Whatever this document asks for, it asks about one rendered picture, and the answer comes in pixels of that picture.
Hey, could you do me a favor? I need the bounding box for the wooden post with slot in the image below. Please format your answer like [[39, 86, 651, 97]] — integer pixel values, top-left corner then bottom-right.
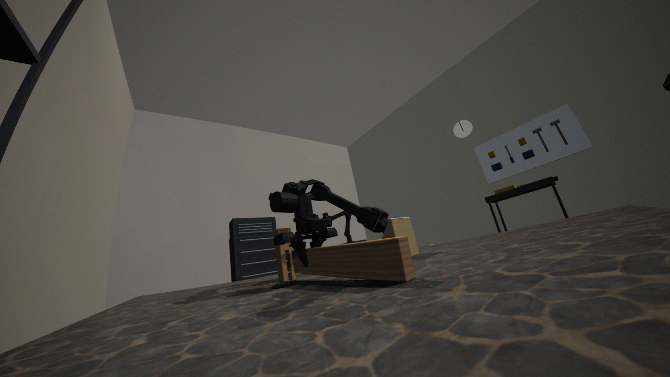
[[274, 228, 297, 281]]

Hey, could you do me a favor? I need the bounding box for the wooden side rail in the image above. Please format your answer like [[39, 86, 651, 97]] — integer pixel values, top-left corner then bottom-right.
[[292, 236, 416, 282]]

